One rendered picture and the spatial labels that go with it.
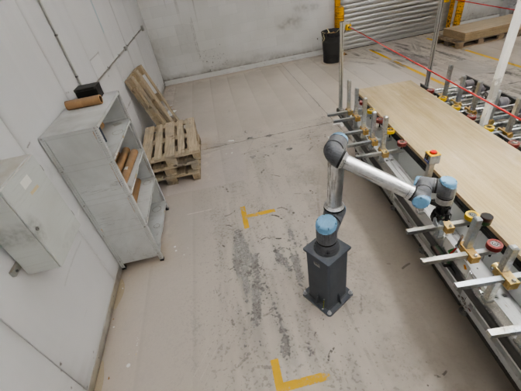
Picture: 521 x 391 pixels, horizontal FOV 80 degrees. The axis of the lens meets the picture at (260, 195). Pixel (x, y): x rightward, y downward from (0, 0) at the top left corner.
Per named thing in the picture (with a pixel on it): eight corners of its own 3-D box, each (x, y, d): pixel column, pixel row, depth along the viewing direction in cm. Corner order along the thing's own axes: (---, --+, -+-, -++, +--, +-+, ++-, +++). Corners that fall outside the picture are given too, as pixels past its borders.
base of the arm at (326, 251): (328, 261, 222) (328, 252, 216) (308, 247, 235) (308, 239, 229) (345, 247, 231) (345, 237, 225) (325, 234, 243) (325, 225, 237)
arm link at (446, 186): (439, 173, 182) (459, 175, 177) (435, 190, 189) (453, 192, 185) (438, 182, 175) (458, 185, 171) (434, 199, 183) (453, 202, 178)
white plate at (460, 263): (465, 278, 185) (470, 268, 179) (441, 247, 206) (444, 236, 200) (466, 278, 185) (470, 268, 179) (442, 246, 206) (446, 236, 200)
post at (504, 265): (483, 306, 175) (513, 249, 145) (479, 301, 177) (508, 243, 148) (489, 306, 174) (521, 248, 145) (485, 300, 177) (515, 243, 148)
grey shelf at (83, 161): (122, 270, 326) (36, 139, 232) (135, 216, 398) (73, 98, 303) (163, 260, 329) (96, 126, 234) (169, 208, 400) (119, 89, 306)
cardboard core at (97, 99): (63, 102, 269) (98, 95, 270) (66, 99, 275) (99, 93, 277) (67, 112, 274) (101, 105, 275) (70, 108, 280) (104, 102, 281)
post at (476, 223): (456, 275, 197) (477, 219, 167) (452, 271, 199) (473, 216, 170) (461, 274, 197) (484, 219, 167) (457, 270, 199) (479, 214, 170)
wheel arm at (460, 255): (422, 267, 182) (423, 261, 179) (419, 262, 185) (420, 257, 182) (495, 254, 181) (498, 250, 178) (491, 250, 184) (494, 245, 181)
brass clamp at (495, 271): (505, 290, 153) (509, 284, 150) (488, 268, 164) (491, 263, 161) (518, 288, 153) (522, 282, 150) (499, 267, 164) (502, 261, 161)
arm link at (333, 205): (320, 226, 236) (321, 139, 189) (327, 212, 247) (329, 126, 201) (339, 231, 230) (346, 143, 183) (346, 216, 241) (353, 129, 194)
